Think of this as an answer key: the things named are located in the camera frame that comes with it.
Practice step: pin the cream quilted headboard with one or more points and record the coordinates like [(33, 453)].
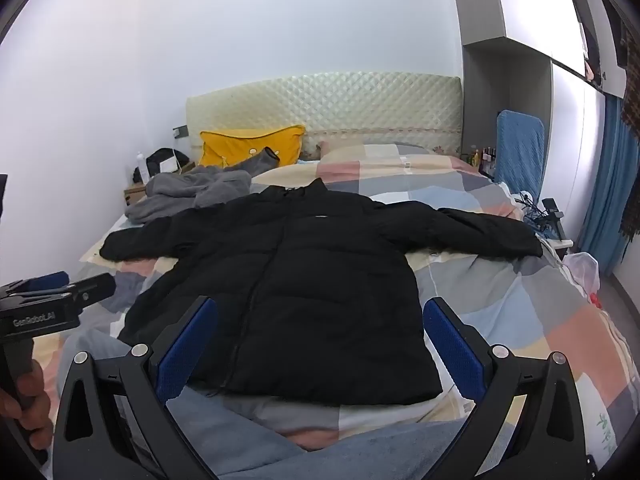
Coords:
[(325, 105)]

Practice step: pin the white plastic bag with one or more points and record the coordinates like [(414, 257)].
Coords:
[(582, 270)]

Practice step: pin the white box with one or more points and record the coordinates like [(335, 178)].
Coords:
[(171, 166)]

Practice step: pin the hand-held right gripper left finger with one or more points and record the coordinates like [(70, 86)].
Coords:
[(187, 345)]

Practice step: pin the blue towel on chair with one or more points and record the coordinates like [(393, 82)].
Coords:
[(520, 155)]

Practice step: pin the wall socket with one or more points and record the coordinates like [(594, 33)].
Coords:
[(179, 133)]

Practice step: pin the grey hoodie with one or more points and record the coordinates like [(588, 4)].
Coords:
[(190, 190)]

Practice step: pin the person's left hand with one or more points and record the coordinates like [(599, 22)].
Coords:
[(30, 400)]

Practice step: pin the grey white wardrobe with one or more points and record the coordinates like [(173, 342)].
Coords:
[(525, 10)]

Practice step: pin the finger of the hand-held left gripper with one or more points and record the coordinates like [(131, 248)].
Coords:
[(95, 287), (47, 281)]

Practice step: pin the white side table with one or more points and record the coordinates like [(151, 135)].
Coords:
[(560, 245)]

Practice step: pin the dark hanging clothes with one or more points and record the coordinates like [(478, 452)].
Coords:
[(605, 20)]

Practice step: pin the black puffer jacket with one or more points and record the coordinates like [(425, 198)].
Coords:
[(310, 285)]

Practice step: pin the black camera stand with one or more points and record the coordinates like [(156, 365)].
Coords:
[(552, 210)]

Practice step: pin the clear water bottle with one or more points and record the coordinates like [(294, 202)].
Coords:
[(142, 167)]

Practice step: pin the red plastic bag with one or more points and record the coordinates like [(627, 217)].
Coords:
[(595, 299)]

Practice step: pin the plaid duvet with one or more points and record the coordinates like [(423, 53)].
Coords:
[(500, 310)]

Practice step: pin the wooden nightstand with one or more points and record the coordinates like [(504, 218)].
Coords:
[(134, 194)]

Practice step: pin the plaid pillow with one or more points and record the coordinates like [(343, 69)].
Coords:
[(380, 152)]

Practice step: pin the dark grey garment sleeve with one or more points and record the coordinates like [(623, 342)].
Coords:
[(255, 160)]

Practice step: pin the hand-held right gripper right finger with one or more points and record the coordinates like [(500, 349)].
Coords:
[(452, 345)]

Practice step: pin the brown patterned cloth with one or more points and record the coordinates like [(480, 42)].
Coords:
[(631, 160)]

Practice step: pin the blue curtain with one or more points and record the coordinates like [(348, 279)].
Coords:
[(605, 185)]

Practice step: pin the black bag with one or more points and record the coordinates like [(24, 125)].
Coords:
[(159, 154)]

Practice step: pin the group of small bottles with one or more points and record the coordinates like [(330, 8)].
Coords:
[(482, 160)]

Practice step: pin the yellow pillow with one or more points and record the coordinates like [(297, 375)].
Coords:
[(235, 145)]

